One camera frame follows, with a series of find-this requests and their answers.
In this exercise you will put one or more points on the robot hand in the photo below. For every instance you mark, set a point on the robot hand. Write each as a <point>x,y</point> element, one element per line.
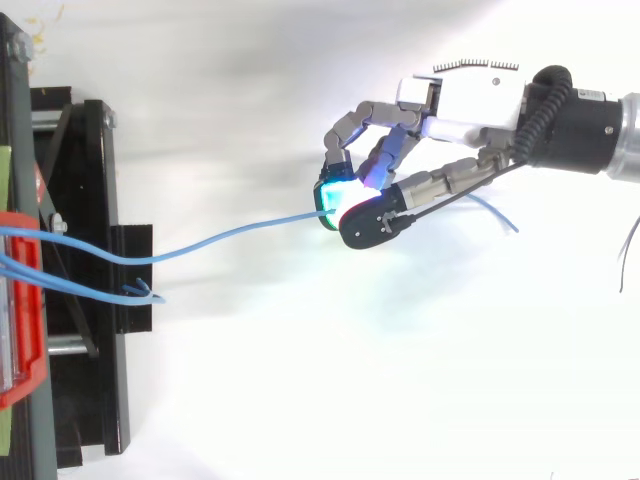
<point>470,102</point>

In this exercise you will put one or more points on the black stand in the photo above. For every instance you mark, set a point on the black stand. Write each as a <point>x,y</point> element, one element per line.
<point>75,280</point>

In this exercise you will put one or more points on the red bin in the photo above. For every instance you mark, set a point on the red bin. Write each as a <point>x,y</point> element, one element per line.
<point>22,305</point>

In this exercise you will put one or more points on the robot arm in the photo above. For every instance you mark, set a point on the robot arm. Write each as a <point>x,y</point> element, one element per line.
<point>590,135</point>

